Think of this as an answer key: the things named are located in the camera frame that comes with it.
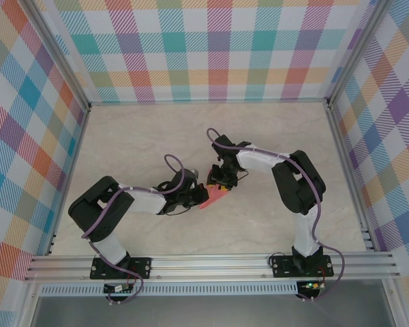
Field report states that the pink cloth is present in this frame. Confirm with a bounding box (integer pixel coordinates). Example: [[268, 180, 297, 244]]
[[198, 185, 231, 210]]

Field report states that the grey metal panel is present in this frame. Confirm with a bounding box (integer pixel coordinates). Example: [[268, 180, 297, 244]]
[[30, 294, 396, 327]]

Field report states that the left gripper thin black cable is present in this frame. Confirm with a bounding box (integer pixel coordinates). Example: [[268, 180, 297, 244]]
[[163, 206, 194, 217]]

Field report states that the aluminium mounting rail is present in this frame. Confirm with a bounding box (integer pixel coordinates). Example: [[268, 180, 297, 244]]
[[23, 251, 402, 283]]

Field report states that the thin aluminium rail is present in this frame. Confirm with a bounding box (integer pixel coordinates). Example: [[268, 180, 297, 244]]
[[88, 98, 330, 107]]

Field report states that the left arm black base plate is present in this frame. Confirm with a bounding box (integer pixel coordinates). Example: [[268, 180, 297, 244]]
[[89, 255, 153, 280]]

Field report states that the perforated metal cable tray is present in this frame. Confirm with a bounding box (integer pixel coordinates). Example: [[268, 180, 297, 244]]
[[39, 279, 323, 296]]

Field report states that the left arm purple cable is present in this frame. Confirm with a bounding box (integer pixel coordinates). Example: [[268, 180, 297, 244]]
[[85, 154, 187, 307]]

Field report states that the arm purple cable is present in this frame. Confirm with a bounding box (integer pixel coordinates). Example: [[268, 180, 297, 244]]
[[206, 127, 347, 303], [85, 154, 187, 307]]

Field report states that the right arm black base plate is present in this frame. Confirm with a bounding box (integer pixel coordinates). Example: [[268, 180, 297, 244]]
[[270, 253, 334, 279]]

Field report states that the aluminium side rail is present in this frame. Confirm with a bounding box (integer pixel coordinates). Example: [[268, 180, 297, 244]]
[[46, 106, 91, 256], [325, 102, 376, 253]]

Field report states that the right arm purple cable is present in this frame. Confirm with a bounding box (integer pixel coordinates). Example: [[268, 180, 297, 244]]
[[206, 127, 347, 303]]

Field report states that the aluminium frame post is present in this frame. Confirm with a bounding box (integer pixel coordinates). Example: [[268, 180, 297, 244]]
[[22, 0, 91, 112], [327, 0, 386, 107]]

